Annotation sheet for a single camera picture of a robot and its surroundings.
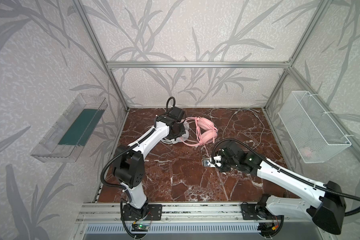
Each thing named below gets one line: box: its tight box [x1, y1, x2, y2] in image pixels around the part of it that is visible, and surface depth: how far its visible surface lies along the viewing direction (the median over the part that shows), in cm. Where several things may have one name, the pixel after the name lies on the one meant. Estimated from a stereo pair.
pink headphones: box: [180, 116, 218, 147], surface depth 82 cm
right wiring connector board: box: [257, 222, 280, 237], surface depth 72 cm
